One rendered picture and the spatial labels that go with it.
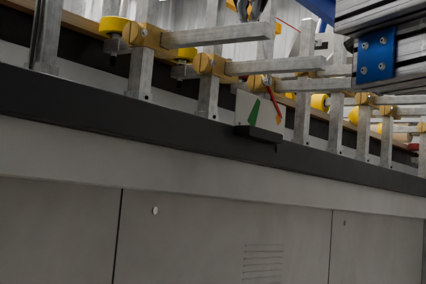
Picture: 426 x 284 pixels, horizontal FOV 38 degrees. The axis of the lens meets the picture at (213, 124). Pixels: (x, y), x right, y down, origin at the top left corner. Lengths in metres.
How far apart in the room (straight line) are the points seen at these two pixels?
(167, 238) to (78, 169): 0.59
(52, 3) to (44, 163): 0.29
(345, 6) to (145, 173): 0.56
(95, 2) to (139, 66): 4.45
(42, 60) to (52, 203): 0.42
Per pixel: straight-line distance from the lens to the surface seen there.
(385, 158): 2.62
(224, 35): 1.26
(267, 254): 2.21
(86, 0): 5.81
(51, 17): 1.17
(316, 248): 2.54
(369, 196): 2.48
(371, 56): 1.08
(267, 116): 1.72
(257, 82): 1.71
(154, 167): 1.38
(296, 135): 1.94
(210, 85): 1.51
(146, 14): 1.35
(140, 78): 1.32
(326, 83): 1.69
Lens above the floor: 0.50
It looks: 7 degrees up
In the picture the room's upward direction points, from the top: 5 degrees clockwise
